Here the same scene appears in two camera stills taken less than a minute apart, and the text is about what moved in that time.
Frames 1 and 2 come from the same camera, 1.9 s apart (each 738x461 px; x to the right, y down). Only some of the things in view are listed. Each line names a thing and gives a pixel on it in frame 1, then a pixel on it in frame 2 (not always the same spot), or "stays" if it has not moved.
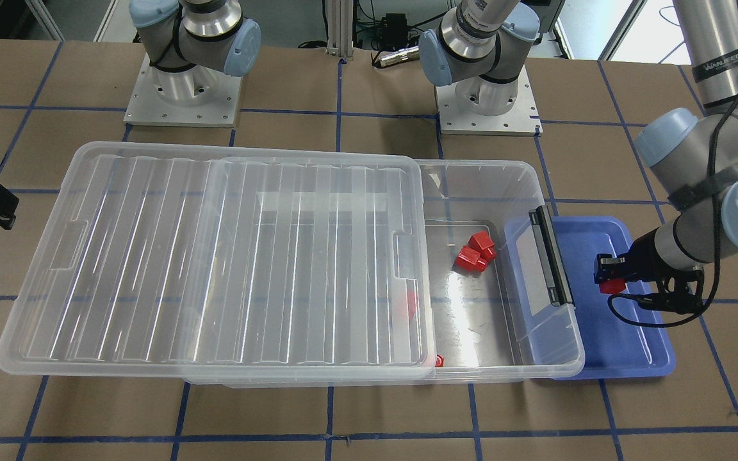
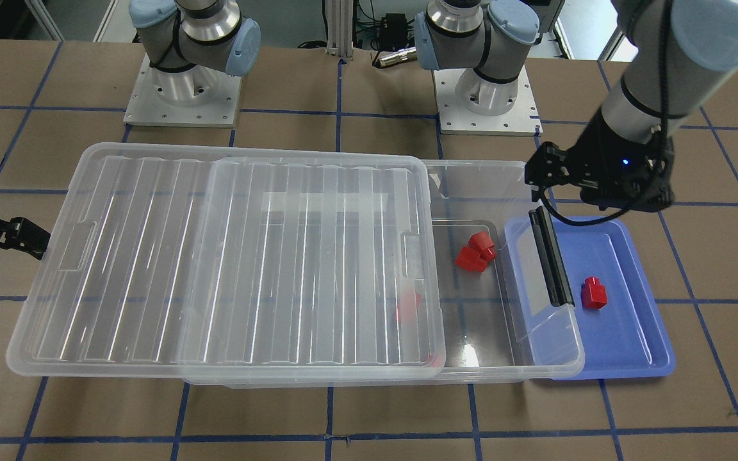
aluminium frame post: x=340 y=28 stays
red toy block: x=482 y=243 stays
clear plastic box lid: x=286 y=259 stays
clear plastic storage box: x=504 y=309 stays
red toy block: x=612 y=286 to x=594 y=294
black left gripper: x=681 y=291 to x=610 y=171
